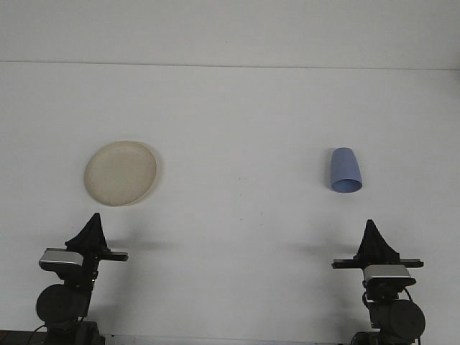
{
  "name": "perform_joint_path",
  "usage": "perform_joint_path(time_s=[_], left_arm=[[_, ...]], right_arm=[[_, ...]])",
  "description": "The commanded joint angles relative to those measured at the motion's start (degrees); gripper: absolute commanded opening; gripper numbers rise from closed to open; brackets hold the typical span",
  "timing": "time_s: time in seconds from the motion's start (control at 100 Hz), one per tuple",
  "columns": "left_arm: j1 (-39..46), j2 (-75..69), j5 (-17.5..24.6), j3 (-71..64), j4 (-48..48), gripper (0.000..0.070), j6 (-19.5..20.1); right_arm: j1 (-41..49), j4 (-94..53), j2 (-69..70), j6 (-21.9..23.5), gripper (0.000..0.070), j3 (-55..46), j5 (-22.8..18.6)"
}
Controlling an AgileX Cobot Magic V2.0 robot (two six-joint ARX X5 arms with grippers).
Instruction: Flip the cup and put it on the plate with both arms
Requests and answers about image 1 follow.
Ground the long black arm cable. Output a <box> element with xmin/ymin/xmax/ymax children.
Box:
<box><xmin>28</xmin><ymin>323</ymin><xmax>50</xmax><ymax>345</ymax></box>

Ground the pale round plate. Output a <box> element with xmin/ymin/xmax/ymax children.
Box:
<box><xmin>83</xmin><ymin>140</ymin><xmax>162</xmax><ymax>208</ymax></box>

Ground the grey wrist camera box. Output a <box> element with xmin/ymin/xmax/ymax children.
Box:
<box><xmin>363</xmin><ymin>265</ymin><xmax>413</xmax><ymax>282</ymax></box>
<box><xmin>38</xmin><ymin>248</ymin><xmax>84</xmax><ymax>272</ymax></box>

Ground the pale blue cup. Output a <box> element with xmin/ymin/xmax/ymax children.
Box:
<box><xmin>326</xmin><ymin>147</ymin><xmax>363</xmax><ymax>194</ymax></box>

